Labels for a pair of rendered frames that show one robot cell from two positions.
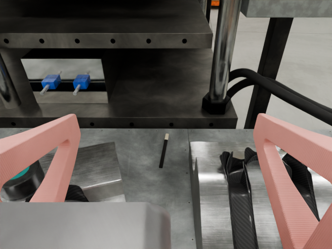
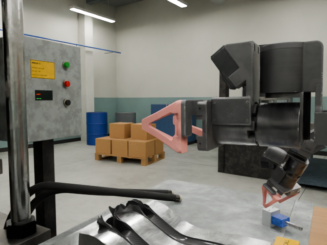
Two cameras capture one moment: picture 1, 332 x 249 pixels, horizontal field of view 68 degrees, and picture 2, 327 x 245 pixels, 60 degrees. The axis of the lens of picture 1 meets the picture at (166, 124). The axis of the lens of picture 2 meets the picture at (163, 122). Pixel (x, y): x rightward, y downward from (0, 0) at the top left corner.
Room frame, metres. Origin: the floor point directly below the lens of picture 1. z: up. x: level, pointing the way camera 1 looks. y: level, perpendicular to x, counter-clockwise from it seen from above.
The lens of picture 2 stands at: (-0.12, 0.39, 1.23)
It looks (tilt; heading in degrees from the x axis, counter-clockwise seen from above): 5 degrees down; 299
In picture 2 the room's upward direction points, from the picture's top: straight up
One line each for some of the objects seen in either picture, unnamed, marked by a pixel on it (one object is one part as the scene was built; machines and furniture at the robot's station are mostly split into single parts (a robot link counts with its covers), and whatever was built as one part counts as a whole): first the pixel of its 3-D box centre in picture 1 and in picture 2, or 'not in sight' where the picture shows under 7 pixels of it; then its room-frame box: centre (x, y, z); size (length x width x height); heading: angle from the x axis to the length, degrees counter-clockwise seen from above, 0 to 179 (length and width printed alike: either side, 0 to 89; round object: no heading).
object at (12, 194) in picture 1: (19, 176); not in sight; (0.30, 0.27, 0.93); 0.08 x 0.08 x 0.04
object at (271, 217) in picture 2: not in sight; (282, 221); (-0.02, -0.61, 0.83); 0.13 x 0.05 x 0.05; 152
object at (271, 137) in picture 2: not in sight; (280, 120); (-0.07, 0.00, 1.21); 0.07 x 0.06 x 0.07; 0
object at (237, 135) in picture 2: not in sight; (232, 123); (-0.01, 0.00, 1.20); 0.10 x 0.07 x 0.07; 90
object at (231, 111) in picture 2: not in sight; (232, 84); (-0.01, 0.00, 1.25); 0.07 x 0.06 x 0.11; 90
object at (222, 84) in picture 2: not in sight; (260, 111); (0.86, -4.92, 1.03); 1.54 x 0.94 x 2.06; 85
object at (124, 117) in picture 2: not in sight; (125, 128); (4.59, -5.85, 0.44); 0.59 x 0.59 x 0.88
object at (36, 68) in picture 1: (86, 55); not in sight; (1.03, 0.35, 0.87); 0.50 x 0.27 x 0.17; 179
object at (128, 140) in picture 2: not in sight; (130, 141); (3.32, -4.33, 0.37); 1.20 x 0.82 x 0.74; 3
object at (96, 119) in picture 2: not in sight; (97, 128); (5.32, -5.52, 0.44); 0.59 x 0.59 x 0.88
